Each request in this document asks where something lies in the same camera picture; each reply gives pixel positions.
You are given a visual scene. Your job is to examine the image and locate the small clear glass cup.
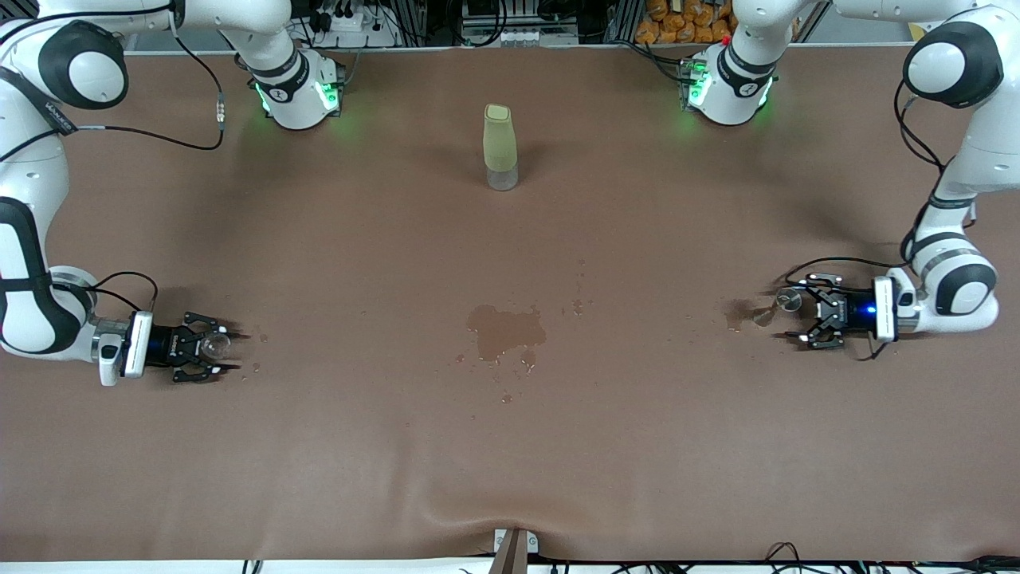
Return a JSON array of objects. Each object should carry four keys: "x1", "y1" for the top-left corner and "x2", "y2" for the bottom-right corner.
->
[{"x1": 753, "y1": 289, "x2": 804, "y2": 328}]

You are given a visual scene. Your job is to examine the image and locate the spilled liquid puddle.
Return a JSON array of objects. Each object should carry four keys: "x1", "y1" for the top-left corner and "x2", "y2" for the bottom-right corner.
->
[{"x1": 466, "y1": 305, "x2": 548, "y2": 364}]

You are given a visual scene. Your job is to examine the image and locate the orange snack bags pile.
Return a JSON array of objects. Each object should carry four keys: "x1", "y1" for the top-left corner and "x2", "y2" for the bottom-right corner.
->
[{"x1": 635, "y1": 0, "x2": 738, "y2": 45}]

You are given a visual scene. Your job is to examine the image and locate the brown table cover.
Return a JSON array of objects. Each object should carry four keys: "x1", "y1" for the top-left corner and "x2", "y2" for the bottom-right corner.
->
[{"x1": 0, "y1": 44, "x2": 1020, "y2": 563}]

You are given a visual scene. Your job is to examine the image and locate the white power strip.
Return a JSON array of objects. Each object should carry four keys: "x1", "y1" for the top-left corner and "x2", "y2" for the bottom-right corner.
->
[{"x1": 315, "y1": 6, "x2": 393, "y2": 47}]

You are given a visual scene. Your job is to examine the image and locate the green sleeved clear bottle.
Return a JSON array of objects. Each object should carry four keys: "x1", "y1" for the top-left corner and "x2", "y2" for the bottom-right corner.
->
[{"x1": 483, "y1": 104, "x2": 520, "y2": 192}]

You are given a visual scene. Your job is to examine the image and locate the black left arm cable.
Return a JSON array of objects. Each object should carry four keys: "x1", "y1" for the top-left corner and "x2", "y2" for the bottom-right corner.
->
[{"x1": 783, "y1": 80, "x2": 955, "y2": 361}]

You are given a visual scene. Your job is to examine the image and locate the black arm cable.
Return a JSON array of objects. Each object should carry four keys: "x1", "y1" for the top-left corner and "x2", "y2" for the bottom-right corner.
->
[
  {"x1": 0, "y1": 4, "x2": 226, "y2": 320},
  {"x1": 783, "y1": 80, "x2": 955, "y2": 361}
]

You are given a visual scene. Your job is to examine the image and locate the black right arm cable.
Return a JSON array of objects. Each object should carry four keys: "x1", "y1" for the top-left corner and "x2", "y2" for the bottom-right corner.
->
[{"x1": 0, "y1": 4, "x2": 226, "y2": 320}]

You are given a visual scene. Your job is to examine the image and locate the long black cable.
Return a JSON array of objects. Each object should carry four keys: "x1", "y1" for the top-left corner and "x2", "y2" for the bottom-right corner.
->
[{"x1": 550, "y1": 556, "x2": 1020, "y2": 574}]

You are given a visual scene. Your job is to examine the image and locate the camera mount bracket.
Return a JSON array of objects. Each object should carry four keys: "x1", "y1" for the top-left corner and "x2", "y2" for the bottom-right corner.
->
[{"x1": 488, "y1": 526, "x2": 540, "y2": 574}]

